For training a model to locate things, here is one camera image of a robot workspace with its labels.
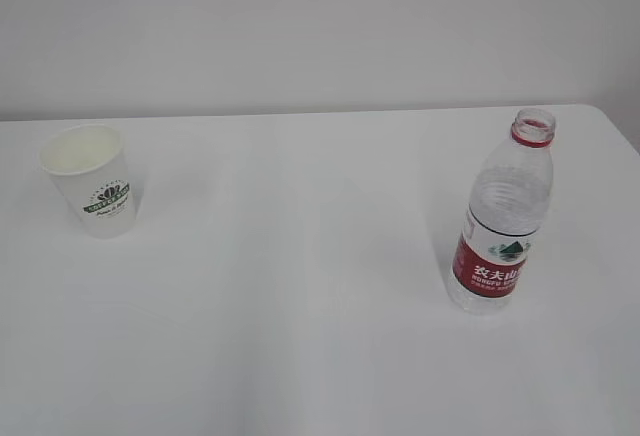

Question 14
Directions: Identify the clear water bottle red label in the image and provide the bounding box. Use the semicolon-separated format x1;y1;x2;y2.
446;108;556;314

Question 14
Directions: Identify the white paper cup green logo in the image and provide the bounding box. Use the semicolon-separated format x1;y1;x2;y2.
39;124;135;239

